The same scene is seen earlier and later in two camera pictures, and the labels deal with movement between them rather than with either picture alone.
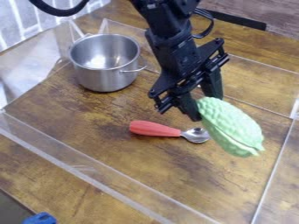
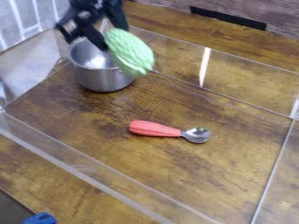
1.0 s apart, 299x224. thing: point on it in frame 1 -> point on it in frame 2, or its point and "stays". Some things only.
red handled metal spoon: [196, 135] stays
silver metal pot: [106, 60] stays
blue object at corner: [42, 218] stays
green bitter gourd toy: [229, 129] -> [132, 52]
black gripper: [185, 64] -> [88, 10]
